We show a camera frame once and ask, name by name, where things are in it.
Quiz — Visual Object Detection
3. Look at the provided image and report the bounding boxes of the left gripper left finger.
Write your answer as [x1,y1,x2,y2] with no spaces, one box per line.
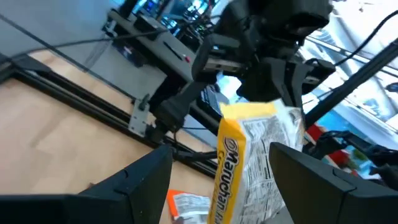
[67,144,174,224]

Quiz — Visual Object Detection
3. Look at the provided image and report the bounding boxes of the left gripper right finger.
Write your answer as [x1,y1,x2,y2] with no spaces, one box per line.
[269,142,398,224]

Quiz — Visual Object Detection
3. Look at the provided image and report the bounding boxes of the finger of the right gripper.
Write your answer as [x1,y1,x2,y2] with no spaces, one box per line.
[273,58,305,108]
[238,58,290,103]

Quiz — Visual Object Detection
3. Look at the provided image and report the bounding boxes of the yellow ramen packet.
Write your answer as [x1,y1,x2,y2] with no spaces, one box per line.
[206,99,307,224]

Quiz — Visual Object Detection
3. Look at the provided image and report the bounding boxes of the orange ramen packet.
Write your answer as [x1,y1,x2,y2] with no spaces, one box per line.
[166,189,213,224]

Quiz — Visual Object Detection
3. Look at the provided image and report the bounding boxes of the silver arm base bracket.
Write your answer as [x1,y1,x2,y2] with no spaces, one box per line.
[128,94,150,138]

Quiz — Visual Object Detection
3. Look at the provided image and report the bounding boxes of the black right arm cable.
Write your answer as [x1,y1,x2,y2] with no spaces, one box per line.
[333,10,398,68]

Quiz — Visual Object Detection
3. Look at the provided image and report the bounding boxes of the black aluminium table frame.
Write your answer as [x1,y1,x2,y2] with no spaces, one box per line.
[0,40,398,180]

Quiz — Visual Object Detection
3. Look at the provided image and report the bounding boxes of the black desk post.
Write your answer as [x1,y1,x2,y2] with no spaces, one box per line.
[117,0,140,20]

